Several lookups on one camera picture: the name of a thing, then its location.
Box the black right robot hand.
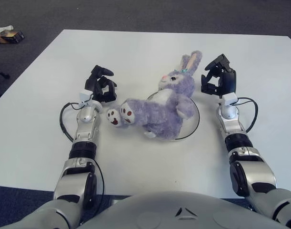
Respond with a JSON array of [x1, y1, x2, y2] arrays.
[[201, 53, 237, 98]]

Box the white plate black rim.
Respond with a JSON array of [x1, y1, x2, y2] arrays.
[[146, 92, 200, 141]]

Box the purple plush bunny doll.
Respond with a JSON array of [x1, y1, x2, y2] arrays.
[[106, 50, 203, 140]]

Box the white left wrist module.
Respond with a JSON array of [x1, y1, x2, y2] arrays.
[[79, 90, 95, 107]]

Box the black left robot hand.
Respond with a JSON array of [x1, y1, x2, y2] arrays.
[[84, 64, 118, 103]]

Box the silver robot torso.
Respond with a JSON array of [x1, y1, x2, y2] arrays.
[[76, 190, 289, 229]]

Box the brown black box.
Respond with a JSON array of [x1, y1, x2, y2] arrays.
[[0, 30, 25, 44]]

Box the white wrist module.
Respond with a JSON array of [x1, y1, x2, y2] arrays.
[[79, 90, 95, 107], [216, 93, 239, 107]]

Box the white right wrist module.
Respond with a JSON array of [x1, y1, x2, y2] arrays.
[[216, 93, 239, 107]]

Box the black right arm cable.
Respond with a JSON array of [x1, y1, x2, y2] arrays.
[[235, 96, 258, 134]]

